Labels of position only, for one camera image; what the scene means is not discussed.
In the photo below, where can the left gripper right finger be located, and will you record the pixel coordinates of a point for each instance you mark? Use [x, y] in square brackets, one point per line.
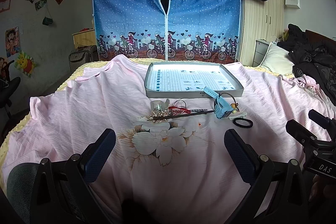
[249, 164]

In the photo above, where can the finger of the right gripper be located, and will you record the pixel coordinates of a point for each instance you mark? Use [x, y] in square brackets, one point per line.
[300, 133]
[323, 121]

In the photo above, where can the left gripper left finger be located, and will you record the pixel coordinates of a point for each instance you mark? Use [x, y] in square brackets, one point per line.
[85, 166]

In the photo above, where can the white hair clip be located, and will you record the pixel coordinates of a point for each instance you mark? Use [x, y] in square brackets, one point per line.
[233, 116]

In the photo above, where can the light blue smart watch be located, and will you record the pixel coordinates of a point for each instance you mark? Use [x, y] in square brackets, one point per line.
[222, 108]

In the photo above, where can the black hair stick with charms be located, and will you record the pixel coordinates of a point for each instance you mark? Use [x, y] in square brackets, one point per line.
[166, 117]

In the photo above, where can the beige rectangular hair claw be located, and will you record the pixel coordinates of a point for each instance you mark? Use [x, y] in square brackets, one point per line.
[159, 105]

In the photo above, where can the black clothes pile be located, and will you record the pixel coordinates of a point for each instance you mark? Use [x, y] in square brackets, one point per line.
[312, 55]

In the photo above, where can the white pillow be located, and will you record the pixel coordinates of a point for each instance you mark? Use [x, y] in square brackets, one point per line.
[277, 60]

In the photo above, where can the pink floral bed sheet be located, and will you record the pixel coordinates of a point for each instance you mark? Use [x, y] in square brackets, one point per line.
[180, 169]

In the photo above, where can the grey drawer cabinet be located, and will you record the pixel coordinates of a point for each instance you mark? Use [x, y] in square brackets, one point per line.
[260, 52]

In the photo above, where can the dark luggage bag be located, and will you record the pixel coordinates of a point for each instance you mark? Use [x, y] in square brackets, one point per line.
[82, 55]

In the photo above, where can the grey tray with grid paper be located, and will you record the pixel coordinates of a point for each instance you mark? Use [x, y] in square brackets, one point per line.
[180, 79]

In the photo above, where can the beige wooden wardrobe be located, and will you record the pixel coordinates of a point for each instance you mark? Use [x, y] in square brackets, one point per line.
[258, 20]

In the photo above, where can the yellow bear sticker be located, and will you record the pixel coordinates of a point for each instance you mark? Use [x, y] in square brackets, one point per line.
[25, 64]

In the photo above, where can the wooden side cabinet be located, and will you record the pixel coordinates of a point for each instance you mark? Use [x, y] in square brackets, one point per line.
[84, 38]

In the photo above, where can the green hanging pouch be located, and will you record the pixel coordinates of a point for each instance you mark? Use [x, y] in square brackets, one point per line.
[47, 20]

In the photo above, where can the cartoon poster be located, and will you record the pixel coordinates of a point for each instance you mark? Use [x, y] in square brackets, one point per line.
[12, 41]

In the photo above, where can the blue polka dot wardrobe cover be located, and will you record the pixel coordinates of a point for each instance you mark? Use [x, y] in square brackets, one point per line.
[197, 30]

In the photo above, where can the wall photo right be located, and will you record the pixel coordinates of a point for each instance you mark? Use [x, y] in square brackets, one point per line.
[40, 4]

